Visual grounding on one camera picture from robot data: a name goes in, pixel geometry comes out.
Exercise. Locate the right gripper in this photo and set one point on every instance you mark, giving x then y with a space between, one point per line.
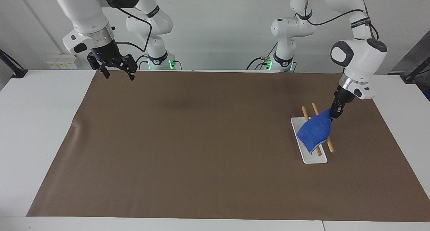
105 53

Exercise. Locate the blue towel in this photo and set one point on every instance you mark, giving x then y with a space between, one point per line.
314 130

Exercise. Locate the black stand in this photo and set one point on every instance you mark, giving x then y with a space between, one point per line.
415 73
15 70

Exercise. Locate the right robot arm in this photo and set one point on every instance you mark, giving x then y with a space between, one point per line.
84 12

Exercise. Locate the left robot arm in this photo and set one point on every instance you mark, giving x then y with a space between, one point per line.
359 56

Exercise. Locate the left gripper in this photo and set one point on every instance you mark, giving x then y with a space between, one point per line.
345 95

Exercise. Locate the white rack base plate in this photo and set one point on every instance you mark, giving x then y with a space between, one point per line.
312 157

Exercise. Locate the wooden rod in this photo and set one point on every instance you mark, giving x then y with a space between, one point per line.
305 112
315 108

